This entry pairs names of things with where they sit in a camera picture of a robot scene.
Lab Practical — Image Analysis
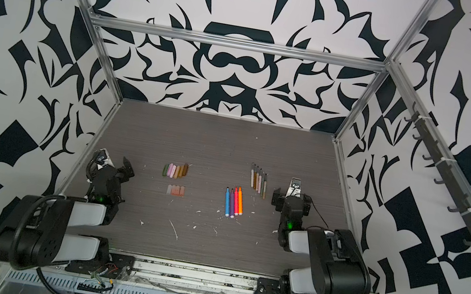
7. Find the tan pen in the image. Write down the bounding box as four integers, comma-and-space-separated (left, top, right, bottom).
254, 167, 261, 192

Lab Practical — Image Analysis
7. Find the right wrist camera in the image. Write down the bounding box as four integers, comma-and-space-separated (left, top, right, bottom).
286, 178, 302, 198

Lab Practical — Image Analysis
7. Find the purple marker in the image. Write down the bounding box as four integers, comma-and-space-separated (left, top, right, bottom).
230, 188, 234, 218

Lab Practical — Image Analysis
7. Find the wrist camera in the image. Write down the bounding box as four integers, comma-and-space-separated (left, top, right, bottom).
286, 178, 302, 198
87, 148, 112, 170

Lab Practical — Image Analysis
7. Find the tan pen cap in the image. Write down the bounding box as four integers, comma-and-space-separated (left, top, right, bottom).
173, 165, 181, 179

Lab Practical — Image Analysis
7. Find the light pink pen cap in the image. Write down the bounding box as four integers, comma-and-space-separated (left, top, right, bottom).
169, 164, 177, 178

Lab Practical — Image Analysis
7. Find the black hook rail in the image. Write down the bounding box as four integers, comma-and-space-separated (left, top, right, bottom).
406, 104, 471, 246

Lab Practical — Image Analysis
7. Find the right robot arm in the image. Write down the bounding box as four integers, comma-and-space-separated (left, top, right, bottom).
271, 189, 371, 294

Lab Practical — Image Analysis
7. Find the red marker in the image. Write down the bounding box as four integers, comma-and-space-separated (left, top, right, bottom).
232, 187, 239, 217

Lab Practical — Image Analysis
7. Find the dark brown pen cap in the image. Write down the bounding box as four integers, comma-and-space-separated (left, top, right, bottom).
182, 163, 189, 177

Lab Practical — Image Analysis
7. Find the blue marker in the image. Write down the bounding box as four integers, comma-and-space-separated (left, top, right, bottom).
225, 187, 231, 217

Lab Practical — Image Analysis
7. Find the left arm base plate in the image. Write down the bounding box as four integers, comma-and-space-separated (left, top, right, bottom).
64, 252, 135, 280

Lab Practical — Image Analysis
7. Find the orange marker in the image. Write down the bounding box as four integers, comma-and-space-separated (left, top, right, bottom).
236, 187, 243, 216

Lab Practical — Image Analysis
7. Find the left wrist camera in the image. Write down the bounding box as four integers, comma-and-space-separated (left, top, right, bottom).
87, 148, 112, 170

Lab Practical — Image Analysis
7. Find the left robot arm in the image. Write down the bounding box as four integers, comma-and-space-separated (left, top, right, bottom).
0, 149, 135, 273

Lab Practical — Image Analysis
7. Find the aluminium front rail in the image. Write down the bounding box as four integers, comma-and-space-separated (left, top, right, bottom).
55, 249, 277, 294

